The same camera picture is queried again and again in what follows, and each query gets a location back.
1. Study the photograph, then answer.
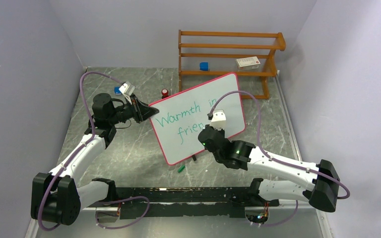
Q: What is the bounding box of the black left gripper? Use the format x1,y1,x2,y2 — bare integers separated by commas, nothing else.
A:
109,94,159,124

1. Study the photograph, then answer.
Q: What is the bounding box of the pink-framed whiteboard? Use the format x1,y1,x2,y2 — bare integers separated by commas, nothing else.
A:
150,73,246,165

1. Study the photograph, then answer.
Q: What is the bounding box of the green marker cap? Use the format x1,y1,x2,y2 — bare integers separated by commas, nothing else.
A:
178,165,186,173

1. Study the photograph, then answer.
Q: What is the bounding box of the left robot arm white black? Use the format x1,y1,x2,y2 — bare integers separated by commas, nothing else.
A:
31,93,159,231

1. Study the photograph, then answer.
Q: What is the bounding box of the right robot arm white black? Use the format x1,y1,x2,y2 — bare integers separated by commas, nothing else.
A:
198,126,340,212

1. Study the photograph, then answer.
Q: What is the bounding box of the blue eraser block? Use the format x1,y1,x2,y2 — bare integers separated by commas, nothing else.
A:
114,87,122,95

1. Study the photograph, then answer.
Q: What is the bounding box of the blue object on rack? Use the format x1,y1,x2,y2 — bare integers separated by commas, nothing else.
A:
199,61,209,71

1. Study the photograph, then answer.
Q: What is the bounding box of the white red box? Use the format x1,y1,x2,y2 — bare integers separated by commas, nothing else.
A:
236,56,260,70

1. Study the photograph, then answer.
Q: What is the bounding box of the orange wooden rack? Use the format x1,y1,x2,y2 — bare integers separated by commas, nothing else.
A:
178,30,287,100

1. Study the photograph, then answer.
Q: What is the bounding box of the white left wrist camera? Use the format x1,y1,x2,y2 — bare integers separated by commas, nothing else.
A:
119,81,135,96

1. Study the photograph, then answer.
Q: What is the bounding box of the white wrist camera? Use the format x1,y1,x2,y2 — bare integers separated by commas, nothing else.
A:
119,81,135,96
209,110,226,131

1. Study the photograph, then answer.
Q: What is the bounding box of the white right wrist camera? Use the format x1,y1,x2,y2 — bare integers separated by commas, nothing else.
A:
209,110,226,131

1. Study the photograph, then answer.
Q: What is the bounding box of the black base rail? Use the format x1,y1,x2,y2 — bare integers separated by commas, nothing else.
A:
93,187,279,220

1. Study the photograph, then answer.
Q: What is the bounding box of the aluminium frame rail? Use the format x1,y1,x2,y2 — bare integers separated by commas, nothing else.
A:
24,205,99,238

